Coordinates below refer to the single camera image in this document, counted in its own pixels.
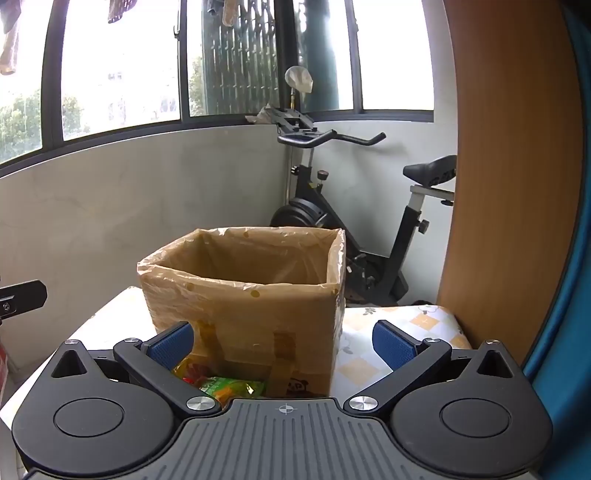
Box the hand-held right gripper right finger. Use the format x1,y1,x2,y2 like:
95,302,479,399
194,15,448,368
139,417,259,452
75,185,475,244
342,319,525,415

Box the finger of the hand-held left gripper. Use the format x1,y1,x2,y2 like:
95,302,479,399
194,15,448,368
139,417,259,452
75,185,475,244
0,280,48,319

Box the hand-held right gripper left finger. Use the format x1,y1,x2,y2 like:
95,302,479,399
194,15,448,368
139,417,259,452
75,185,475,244
48,322,222,416

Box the yellow red snack packet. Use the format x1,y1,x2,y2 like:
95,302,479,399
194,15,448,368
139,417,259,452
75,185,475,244
172,356,211,387

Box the green snack packet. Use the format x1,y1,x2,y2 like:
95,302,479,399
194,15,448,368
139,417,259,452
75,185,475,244
198,376,267,399

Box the plastic-lined cardboard box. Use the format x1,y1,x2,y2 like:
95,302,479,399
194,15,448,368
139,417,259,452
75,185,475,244
137,226,347,400

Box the checkered floral tablecloth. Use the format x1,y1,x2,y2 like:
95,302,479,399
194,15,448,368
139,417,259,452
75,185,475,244
0,286,474,425

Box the black exercise bike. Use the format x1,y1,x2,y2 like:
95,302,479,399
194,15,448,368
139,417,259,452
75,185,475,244
269,106,458,308

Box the wooden panel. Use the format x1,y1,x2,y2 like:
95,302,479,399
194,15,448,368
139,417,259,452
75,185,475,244
436,0,583,366

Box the crumpled brown paper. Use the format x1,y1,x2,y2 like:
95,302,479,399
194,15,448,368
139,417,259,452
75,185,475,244
245,105,283,125

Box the cloth-wrapped knob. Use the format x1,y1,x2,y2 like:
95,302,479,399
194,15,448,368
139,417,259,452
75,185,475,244
285,66,315,99

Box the metal window grille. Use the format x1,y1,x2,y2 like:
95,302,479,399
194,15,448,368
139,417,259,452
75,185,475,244
202,0,280,116

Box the black window frame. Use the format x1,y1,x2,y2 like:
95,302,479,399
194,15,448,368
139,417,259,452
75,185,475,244
0,0,437,178

